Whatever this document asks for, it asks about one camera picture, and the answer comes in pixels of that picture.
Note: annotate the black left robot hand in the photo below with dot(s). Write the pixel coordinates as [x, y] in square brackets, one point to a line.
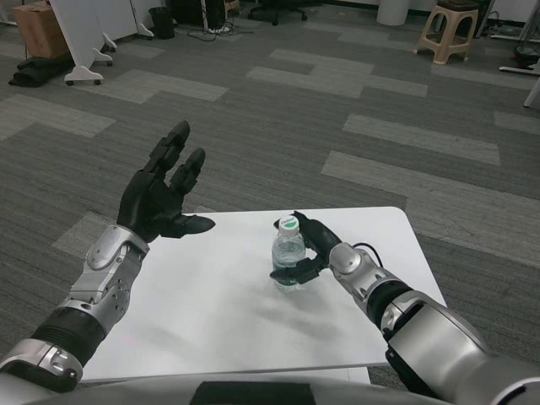
[149, 202]

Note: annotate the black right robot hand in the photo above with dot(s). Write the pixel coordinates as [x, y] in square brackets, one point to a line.
[322, 240]

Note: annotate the clear water bottle green label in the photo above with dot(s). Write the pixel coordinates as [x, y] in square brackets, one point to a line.
[287, 251]

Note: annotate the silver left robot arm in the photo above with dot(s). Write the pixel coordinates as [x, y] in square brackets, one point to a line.
[101, 278]

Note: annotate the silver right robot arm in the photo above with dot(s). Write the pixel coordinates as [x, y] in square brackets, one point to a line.
[430, 329]

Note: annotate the black bag on floor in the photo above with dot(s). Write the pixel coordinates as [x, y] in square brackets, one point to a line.
[38, 71]

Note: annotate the black trash bin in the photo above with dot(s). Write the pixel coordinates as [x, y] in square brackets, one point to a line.
[162, 23]

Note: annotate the white power strip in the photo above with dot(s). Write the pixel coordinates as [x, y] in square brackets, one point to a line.
[217, 30]

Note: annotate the silver robot chest black window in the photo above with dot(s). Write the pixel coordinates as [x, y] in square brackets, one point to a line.
[126, 396]

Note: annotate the black computer tower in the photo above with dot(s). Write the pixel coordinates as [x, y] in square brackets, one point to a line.
[187, 10]

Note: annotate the brown cardboard box with tape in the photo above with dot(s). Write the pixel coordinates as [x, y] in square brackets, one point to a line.
[38, 29]

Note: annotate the small beige plastic stool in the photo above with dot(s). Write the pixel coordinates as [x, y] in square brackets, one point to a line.
[232, 7]

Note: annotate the black office chair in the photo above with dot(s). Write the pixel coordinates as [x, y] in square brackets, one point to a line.
[276, 8]

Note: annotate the beige plastic stool dark seat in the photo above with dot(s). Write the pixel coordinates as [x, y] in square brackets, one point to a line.
[449, 42]

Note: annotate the white plant pot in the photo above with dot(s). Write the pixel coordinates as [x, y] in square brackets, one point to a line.
[394, 10]

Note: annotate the white standing desk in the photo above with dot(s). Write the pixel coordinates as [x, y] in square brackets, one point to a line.
[519, 71]

